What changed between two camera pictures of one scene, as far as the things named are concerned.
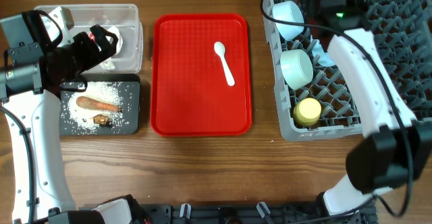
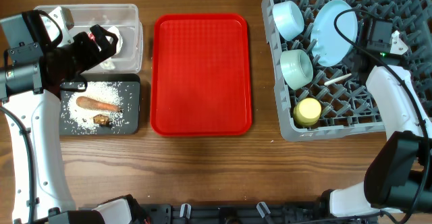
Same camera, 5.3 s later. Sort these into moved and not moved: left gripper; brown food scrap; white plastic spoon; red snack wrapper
Moved: white plastic spoon
Not moved: red snack wrapper; left gripper; brown food scrap
